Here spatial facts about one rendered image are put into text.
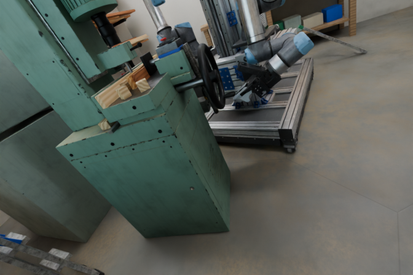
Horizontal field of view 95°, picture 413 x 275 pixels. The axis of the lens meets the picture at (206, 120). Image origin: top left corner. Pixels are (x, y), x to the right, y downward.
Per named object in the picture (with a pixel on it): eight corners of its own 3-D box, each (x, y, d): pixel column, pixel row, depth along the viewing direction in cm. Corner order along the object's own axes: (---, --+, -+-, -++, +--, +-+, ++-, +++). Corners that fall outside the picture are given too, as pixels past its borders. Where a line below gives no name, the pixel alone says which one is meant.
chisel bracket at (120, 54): (133, 63, 79) (121, 43, 76) (107, 73, 83) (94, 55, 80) (140, 59, 86) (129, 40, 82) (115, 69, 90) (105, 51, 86)
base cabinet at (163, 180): (230, 232, 106) (175, 134, 73) (144, 239, 123) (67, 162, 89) (230, 171, 144) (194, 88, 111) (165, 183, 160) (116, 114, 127)
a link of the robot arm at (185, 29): (198, 37, 140) (190, 18, 134) (181, 45, 138) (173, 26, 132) (193, 37, 150) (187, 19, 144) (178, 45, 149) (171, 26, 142)
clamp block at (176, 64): (190, 71, 81) (180, 50, 76) (163, 81, 84) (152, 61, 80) (195, 61, 93) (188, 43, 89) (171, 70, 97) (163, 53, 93)
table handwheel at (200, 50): (203, 61, 62) (206, 30, 83) (152, 80, 68) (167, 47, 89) (230, 121, 80) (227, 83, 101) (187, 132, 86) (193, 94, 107)
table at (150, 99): (180, 101, 63) (173, 85, 60) (109, 124, 71) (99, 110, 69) (203, 56, 113) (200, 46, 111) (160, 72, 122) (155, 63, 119)
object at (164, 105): (165, 112, 71) (160, 103, 69) (120, 126, 77) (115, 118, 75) (187, 76, 105) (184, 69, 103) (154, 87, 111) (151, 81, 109)
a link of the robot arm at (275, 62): (278, 57, 70) (275, 51, 76) (267, 65, 72) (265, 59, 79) (291, 70, 72) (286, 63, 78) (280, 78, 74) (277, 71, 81)
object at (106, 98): (107, 107, 68) (98, 96, 66) (102, 109, 68) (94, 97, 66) (160, 61, 118) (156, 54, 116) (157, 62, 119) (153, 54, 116)
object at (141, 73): (141, 86, 78) (134, 74, 76) (137, 86, 79) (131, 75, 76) (157, 70, 95) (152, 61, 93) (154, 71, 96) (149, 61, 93)
